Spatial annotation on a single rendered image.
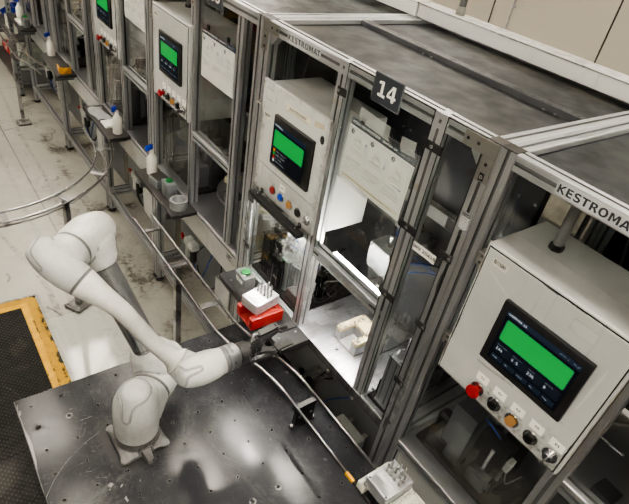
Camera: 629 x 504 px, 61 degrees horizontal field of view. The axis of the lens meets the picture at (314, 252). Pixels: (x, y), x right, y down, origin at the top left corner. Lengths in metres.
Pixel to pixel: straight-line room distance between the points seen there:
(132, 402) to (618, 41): 4.50
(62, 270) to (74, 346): 1.78
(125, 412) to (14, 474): 1.12
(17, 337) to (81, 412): 1.38
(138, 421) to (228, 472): 0.38
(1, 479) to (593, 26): 5.12
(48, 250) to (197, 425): 0.91
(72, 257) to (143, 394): 0.54
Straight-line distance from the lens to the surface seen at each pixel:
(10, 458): 3.07
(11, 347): 3.55
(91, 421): 2.27
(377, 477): 1.90
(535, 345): 1.41
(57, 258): 1.75
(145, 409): 1.98
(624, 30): 5.18
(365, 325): 2.27
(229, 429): 2.22
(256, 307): 2.20
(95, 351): 3.44
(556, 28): 5.45
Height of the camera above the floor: 2.49
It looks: 35 degrees down
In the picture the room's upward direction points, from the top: 11 degrees clockwise
